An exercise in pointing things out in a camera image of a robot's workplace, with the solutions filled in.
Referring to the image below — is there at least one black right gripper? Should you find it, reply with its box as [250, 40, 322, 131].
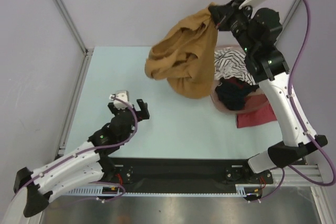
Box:
[207, 0, 254, 55]

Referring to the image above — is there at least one mustard yellow tank top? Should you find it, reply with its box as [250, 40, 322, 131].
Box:
[144, 8, 218, 99]

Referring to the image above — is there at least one red tank top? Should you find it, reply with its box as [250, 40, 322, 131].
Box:
[236, 104, 277, 129]

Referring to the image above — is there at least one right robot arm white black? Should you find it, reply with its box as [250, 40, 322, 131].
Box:
[208, 0, 328, 183]

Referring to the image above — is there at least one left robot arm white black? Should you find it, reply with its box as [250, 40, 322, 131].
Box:
[13, 95, 150, 218]

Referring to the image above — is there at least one black white striped tank top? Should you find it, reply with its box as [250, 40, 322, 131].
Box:
[214, 47, 257, 86]

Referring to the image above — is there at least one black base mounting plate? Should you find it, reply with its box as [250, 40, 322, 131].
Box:
[98, 157, 265, 194]

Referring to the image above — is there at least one pink translucent laundry basket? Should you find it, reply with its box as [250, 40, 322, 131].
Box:
[211, 46, 269, 114]

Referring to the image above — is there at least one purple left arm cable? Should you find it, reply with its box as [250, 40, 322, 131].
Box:
[10, 97, 139, 205]

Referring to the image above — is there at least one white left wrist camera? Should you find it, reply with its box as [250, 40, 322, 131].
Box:
[109, 90, 131, 110]

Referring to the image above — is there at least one grey slotted cable duct left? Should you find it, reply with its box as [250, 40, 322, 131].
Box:
[62, 185, 124, 196]

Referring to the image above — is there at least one grey slotted cable duct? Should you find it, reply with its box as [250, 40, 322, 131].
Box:
[62, 185, 124, 196]
[235, 184, 263, 197]

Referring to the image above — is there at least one right aluminium corner post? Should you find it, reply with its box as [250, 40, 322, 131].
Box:
[278, 0, 320, 35]

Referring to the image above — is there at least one aluminium corner post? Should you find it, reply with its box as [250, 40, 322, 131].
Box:
[39, 0, 89, 53]
[278, 0, 320, 35]

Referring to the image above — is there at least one grey slotted cable duct right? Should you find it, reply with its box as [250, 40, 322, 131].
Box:
[235, 184, 263, 197]

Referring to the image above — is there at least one left aluminium corner post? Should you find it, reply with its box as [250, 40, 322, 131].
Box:
[39, 0, 89, 53]

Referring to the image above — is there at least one aluminium frame rail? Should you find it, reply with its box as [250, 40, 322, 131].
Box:
[271, 164, 325, 187]

